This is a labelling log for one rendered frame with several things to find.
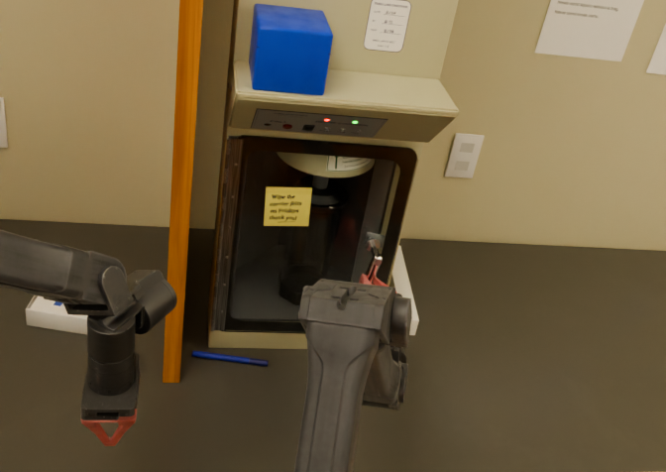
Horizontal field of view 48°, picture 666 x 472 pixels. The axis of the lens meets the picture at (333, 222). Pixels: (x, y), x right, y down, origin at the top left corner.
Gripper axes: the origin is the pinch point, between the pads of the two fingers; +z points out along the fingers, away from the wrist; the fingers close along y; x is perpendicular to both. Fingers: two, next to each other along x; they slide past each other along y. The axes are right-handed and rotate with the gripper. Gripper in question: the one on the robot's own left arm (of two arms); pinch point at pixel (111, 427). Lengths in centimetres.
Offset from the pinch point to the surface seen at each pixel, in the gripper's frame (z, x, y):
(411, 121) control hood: -38, -40, 24
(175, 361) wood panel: 10.7, -8.4, 24.1
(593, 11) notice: -43, -92, 76
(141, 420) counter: 15.7, -3.2, 15.4
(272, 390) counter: 15.7, -25.5, 22.4
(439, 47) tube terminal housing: -46, -45, 33
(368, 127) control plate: -35, -35, 27
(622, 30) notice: -40, -100, 76
